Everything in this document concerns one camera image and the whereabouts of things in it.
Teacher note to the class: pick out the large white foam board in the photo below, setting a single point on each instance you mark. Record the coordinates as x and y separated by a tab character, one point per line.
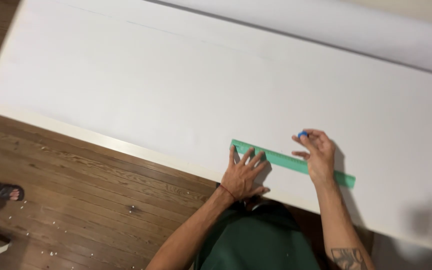
216	112

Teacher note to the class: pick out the black sandal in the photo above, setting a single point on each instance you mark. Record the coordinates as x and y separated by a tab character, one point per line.
9	191

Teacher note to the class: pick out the green plastic ruler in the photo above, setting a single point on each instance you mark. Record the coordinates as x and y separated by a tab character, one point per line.
287	162

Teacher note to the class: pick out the small blue eraser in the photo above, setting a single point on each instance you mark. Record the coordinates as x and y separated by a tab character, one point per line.
302	134

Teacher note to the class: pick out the person's left hand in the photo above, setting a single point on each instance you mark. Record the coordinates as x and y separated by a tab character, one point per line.
241	179

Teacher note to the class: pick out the green shirt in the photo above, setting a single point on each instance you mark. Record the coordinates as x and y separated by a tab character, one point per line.
257	240

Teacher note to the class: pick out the person's right hand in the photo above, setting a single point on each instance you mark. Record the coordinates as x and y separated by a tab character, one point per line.
321	157

